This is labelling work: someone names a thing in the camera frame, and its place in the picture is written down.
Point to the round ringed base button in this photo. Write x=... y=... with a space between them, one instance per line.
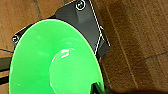
x=81 y=5

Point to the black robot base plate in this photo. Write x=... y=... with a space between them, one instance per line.
x=83 y=23

